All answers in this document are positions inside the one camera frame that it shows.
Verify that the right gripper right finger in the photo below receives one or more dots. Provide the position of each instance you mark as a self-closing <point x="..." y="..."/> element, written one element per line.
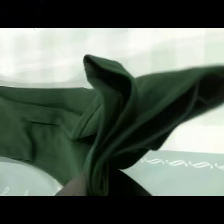
<point x="128" y="185"/>

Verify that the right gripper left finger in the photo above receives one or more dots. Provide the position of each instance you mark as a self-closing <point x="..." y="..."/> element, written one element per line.
<point x="75" y="187"/>

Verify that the dark green T-shirt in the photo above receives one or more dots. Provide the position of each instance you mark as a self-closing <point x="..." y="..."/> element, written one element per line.
<point x="126" y="113"/>

